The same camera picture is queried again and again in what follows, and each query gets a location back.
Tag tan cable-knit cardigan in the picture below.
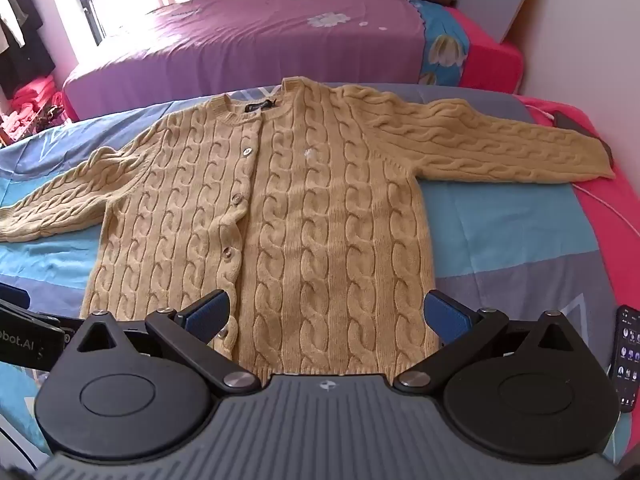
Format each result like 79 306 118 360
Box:
1 78 613 379

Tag hanging dark clothes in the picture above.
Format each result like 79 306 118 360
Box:
1 0 55 100

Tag red clothes pile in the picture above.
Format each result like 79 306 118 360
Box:
1 76 68 146

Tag black smartphone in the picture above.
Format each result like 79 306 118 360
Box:
610 306 640 413

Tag white charging cable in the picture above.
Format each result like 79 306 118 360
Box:
519 102 640 239

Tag purple floral bed cover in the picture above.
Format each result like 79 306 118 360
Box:
63 0 470 119

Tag red blanket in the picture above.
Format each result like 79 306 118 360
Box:
514 94 640 311

